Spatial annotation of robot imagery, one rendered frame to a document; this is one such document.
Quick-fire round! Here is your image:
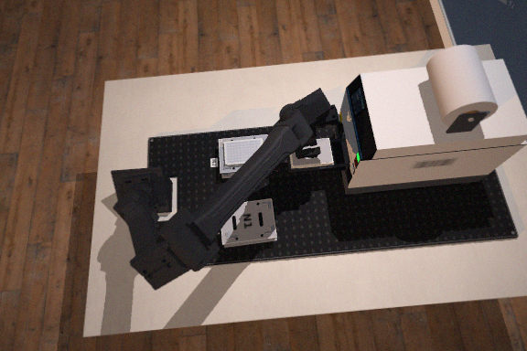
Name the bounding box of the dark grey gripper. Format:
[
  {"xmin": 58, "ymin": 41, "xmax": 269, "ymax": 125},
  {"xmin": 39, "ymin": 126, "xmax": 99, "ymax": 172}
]
[{"xmin": 296, "ymin": 137, "xmax": 321, "ymax": 159}]

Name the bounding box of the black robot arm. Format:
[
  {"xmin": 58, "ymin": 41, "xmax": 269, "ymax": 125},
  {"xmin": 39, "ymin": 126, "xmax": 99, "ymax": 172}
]
[{"xmin": 113, "ymin": 88, "xmax": 340, "ymax": 290}]

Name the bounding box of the white roll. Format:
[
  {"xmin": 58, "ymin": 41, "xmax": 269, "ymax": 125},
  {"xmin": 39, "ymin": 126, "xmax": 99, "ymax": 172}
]
[{"xmin": 426, "ymin": 45, "xmax": 498, "ymax": 127}]

